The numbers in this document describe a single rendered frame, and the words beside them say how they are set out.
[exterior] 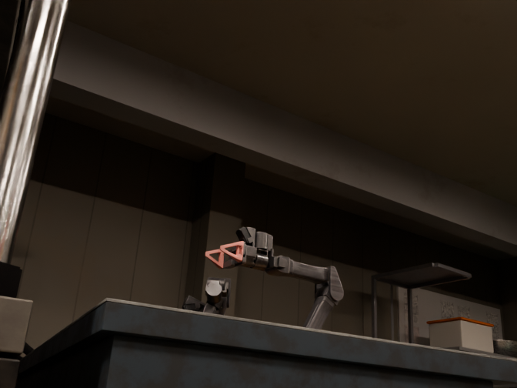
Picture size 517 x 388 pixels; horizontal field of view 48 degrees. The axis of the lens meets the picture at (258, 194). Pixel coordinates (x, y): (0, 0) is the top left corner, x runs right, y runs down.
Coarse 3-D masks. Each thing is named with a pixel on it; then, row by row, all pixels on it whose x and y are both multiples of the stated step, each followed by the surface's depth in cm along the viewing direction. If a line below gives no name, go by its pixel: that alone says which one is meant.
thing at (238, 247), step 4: (228, 244) 189; (232, 244) 189; (236, 244) 189; (240, 244) 190; (244, 244) 190; (220, 248) 187; (224, 248) 187; (232, 248) 195; (236, 248) 190; (240, 248) 190; (244, 248) 190; (224, 252) 187; (228, 252) 188; (236, 252) 190; (240, 252) 190; (244, 252) 189; (232, 256) 188; (236, 256) 188; (240, 256) 188; (236, 260) 189; (240, 260) 188
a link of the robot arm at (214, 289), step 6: (210, 282) 213; (216, 282) 214; (228, 282) 224; (210, 288) 212; (216, 288) 212; (210, 294) 210; (216, 294) 210; (222, 294) 221; (210, 300) 213; (216, 300) 213
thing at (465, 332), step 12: (432, 324) 568; (444, 324) 556; (456, 324) 545; (468, 324) 546; (480, 324) 560; (492, 324) 566; (432, 336) 564; (444, 336) 553; (456, 336) 541; (468, 336) 541; (480, 336) 551; (480, 348) 547; (492, 348) 557
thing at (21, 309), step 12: (0, 300) 65; (12, 300) 65; (24, 300) 66; (0, 312) 64; (12, 312) 65; (24, 312) 66; (0, 324) 64; (12, 324) 65; (24, 324) 65; (0, 336) 64; (12, 336) 64; (24, 336) 65; (0, 348) 63; (12, 348) 64
